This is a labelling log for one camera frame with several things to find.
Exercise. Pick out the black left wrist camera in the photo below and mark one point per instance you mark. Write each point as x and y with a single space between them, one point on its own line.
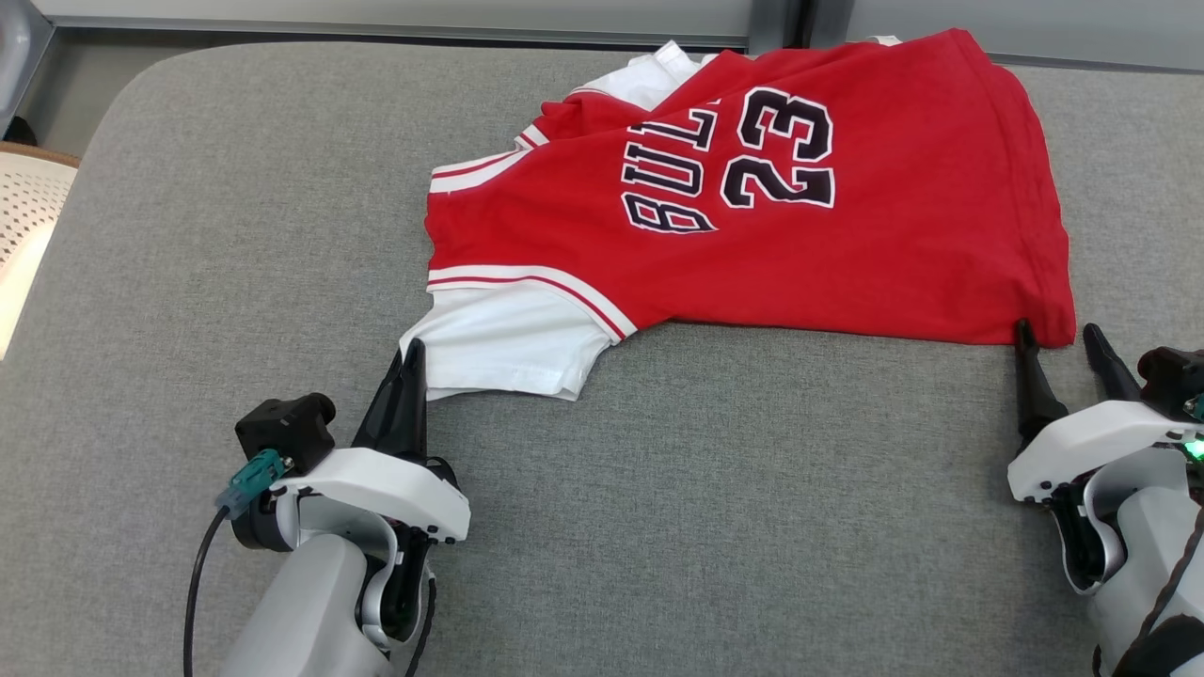
282 432

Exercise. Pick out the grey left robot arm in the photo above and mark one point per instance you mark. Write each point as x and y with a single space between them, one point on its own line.
301 602

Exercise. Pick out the teal left camera connector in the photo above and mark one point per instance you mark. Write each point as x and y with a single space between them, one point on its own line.
249 481

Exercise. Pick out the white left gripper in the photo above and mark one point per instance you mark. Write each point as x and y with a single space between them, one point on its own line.
386 489

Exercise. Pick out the red and white basketball jersey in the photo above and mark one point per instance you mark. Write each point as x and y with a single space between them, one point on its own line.
847 254

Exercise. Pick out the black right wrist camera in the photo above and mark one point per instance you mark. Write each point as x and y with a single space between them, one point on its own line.
1171 376

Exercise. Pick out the grey fabric sofa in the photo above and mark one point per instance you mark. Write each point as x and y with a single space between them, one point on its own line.
705 489

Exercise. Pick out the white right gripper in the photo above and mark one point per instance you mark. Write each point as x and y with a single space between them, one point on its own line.
1101 437

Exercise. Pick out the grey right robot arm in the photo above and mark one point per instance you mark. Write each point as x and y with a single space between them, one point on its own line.
1148 545

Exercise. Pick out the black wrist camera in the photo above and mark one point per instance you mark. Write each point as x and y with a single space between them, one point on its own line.
1171 376
282 432

